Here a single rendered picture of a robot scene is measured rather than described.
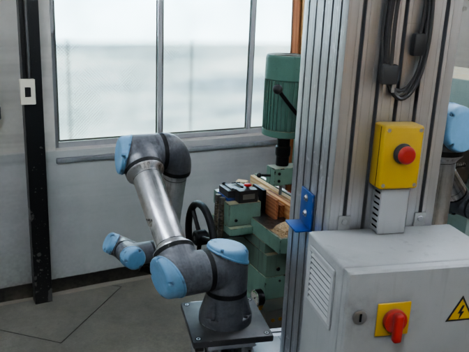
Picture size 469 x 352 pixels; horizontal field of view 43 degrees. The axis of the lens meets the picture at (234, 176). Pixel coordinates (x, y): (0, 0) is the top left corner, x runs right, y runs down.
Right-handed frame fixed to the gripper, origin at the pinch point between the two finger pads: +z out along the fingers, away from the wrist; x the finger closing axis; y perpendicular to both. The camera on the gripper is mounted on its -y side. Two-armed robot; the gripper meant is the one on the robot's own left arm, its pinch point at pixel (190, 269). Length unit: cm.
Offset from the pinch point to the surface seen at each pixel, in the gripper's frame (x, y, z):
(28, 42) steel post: -126, -43, -72
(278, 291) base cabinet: 15.1, -9.1, 29.2
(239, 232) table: 3.0, -21.2, 8.3
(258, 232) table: 7.5, -25.0, 12.9
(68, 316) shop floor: -108, 76, 11
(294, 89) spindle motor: 2, -78, -1
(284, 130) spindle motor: 0, -63, 5
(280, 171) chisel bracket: -3, -49, 15
